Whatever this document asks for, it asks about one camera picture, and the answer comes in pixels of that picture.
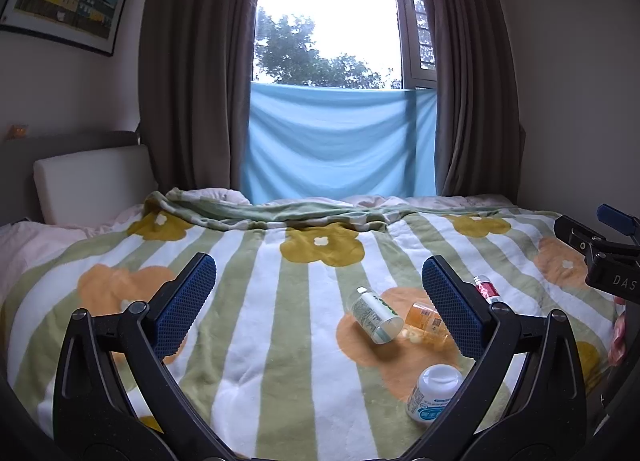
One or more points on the pink cloth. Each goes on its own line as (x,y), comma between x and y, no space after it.
(619,338)

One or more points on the orange translucent bottle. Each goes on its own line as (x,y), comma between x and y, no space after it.
(425,323)

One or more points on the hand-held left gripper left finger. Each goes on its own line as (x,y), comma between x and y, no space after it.
(187,306)

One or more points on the white jar with blue label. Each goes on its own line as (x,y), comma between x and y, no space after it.
(432,393)

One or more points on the light blue cloth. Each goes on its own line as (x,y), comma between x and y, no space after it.
(340,141)

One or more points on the small red and white bottle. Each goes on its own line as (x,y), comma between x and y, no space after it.
(487,288)

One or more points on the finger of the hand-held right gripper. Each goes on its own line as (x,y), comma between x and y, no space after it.
(614,218)
(575,236)

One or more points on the small orange figurine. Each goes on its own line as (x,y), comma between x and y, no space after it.
(18,131)

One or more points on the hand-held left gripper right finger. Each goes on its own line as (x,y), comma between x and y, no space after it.
(452,311)

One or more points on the brown curtain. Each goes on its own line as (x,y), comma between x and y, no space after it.
(195,71)
(472,71)

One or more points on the white headboard cushion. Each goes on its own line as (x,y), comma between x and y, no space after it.
(90,181)

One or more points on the grey headboard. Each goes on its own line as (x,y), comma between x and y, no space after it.
(65,141)

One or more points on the tree outside window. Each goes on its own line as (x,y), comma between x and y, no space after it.
(310,53)

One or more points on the window frame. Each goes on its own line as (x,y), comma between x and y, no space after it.
(417,16)

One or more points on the white bottle with green label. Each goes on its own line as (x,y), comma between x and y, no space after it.
(376,313)

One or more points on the striped floral blanket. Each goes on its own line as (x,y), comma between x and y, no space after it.
(300,321)

